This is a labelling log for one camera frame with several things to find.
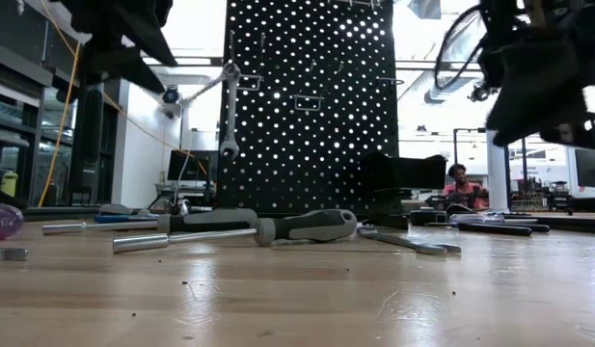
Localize black metal pegboard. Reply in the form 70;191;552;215
215;0;409;231

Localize black pipe stand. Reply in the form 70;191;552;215
452;126;487;195
518;137;529;194

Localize translucent red handled screwdriver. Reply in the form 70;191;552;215
0;202;26;242

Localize person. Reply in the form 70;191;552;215
440;162;490;212

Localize silver double prong peg hook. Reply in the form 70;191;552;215
291;60;345;113
227;31;264;93

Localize blue handled screwdriver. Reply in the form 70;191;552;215
447;212;540;226

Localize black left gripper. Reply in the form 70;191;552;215
60;0;178;92

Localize grey handled nut driver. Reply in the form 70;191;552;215
112;208;359;255
41;207;259;237

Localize black plastic bin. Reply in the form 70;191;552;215
359;151;448;192

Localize white tower fan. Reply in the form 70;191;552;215
484;128;513;214

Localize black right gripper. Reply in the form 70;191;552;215
477;0;595;150

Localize glass shelf cabinet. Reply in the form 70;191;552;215
0;38;74;209

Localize black tower fan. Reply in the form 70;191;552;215
68;81;120;206

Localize grey handled screwdriver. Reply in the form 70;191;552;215
97;202;153;217

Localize black ceiling spotlight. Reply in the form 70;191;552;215
467;79;500;104

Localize yellow cable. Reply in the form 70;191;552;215
36;0;209;209

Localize yellow-green container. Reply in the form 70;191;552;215
0;171;20;200

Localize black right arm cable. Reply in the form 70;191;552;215
433;4;491;93

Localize round black lamp on stand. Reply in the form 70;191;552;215
160;85;188;216

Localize black handled pliers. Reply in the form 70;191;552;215
424;220;552;238

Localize black computer monitor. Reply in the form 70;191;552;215
167;149;219;183
574;147;595;190

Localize blue handled scissors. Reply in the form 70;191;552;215
93;213;159;225

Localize black aluminium table frame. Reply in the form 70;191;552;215
22;205;595;236

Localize clear safety glasses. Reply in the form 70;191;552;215
147;197;192;218

